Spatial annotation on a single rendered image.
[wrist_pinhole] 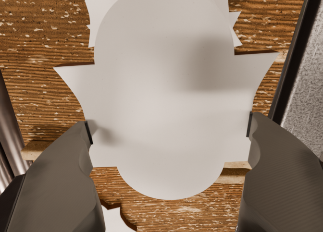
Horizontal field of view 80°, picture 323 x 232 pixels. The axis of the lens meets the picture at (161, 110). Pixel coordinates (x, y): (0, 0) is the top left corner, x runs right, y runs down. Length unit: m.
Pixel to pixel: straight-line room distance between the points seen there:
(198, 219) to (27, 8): 0.41
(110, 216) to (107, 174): 0.09
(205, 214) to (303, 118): 0.23
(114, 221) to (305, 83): 0.38
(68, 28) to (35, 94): 0.10
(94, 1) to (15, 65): 0.15
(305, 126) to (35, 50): 0.39
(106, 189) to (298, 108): 0.33
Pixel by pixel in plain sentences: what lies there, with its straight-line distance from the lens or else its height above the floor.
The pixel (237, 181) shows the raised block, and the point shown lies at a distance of 0.32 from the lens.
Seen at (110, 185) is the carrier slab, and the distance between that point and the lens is 0.36.
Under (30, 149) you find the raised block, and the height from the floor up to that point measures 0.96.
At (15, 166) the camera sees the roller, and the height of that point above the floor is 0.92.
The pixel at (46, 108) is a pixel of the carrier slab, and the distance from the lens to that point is 0.31.
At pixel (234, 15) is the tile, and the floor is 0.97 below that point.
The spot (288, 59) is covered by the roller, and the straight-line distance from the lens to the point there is 0.31.
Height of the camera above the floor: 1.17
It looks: 64 degrees down
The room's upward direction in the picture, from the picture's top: 179 degrees counter-clockwise
